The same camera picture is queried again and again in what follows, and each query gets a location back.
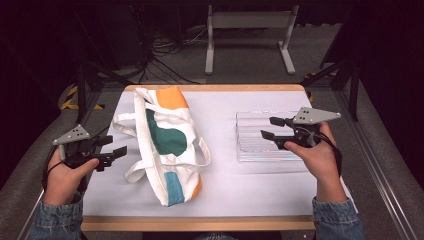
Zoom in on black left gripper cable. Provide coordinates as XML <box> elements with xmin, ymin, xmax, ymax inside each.
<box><xmin>41</xmin><ymin>145</ymin><xmax>65</xmax><ymax>193</ymax></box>

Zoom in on white metal stand frame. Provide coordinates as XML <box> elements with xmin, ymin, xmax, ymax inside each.
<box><xmin>204</xmin><ymin>3</ymin><xmax>300</xmax><ymax>76</ymax></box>

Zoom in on bundle of floor cables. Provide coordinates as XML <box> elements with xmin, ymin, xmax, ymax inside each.
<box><xmin>133</xmin><ymin>24</ymin><xmax>209</xmax><ymax>85</ymax></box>

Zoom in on white table sheet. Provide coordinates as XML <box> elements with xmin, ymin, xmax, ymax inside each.
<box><xmin>82</xmin><ymin>90</ymin><xmax>358</xmax><ymax>218</ymax></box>

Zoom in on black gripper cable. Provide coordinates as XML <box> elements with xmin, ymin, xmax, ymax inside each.
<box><xmin>41</xmin><ymin>145</ymin><xmax>65</xmax><ymax>193</ymax></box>
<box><xmin>309</xmin><ymin>130</ymin><xmax>343</xmax><ymax>178</ymax></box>

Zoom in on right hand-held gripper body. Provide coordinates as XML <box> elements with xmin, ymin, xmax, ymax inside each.
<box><xmin>282</xmin><ymin>106</ymin><xmax>342</xmax><ymax>150</ymax></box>

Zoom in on black tripod stand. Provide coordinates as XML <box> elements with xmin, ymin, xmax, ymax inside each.
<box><xmin>299</xmin><ymin>9</ymin><xmax>362</xmax><ymax>123</ymax></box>
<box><xmin>73</xmin><ymin>9</ymin><xmax>134</xmax><ymax>125</ymax></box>

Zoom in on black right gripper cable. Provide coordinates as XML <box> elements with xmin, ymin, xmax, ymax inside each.
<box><xmin>309</xmin><ymin>130</ymin><xmax>343</xmax><ymax>178</ymax></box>

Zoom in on person's right hand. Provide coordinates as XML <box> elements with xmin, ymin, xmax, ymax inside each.
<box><xmin>283</xmin><ymin>121</ymin><xmax>348</xmax><ymax>203</ymax></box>

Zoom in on clear acrylic tray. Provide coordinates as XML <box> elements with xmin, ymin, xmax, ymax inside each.
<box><xmin>235</xmin><ymin>110</ymin><xmax>313</xmax><ymax>163</ymax></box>

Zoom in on person's left hand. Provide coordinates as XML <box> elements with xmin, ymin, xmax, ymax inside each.
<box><xmin>43</xmin><ymin>148</ymin><xmax>100</xmax><ymax>206</ymax></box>

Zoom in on aluminium floor rail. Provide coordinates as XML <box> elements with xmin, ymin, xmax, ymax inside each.
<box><xmin>333</xmin><ymin>89</ymin><xmax>419</xmax><ymax>240</ymax></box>

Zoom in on white tote bag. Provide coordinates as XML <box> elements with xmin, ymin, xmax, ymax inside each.
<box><xmin>111</xmin><ymin>85</ymin><xmax>212</xmax><ymax>208</ymax></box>

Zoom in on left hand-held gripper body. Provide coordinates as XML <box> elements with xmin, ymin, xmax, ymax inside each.
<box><xmin>52</xmin><ymin>124</ymin><xmax>113</xmax><ymax>173</ymax></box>

